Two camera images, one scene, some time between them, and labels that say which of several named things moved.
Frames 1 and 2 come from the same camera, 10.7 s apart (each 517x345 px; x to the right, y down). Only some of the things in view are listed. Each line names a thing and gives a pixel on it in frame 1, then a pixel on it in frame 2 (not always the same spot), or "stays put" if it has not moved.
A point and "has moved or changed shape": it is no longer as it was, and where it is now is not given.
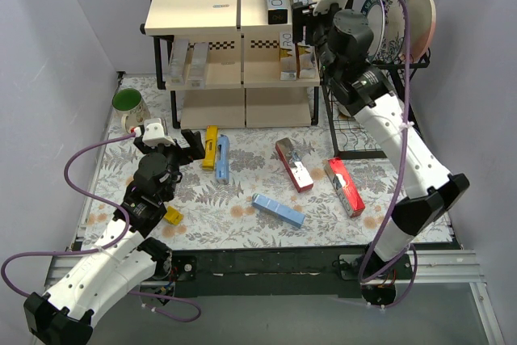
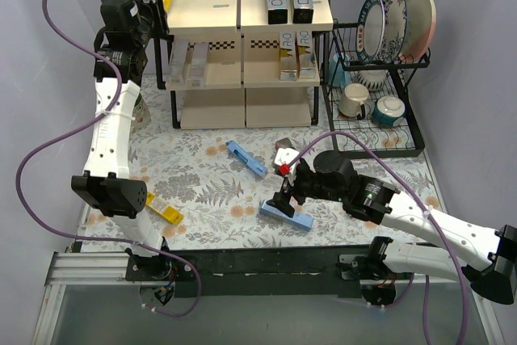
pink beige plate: [422, 18] stays put
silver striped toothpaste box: [176, 74] stays put
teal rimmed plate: [375, 14] stays put
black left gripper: [178, 151] to [160, 14]
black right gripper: [303, 22] to [291, 190]
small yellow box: [174, 216] stays put
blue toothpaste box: [277, 211] has moved or changed shape
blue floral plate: [394, 27] stays put
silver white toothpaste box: [198, 65] stays put
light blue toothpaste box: [223, 159] to [252, 162]
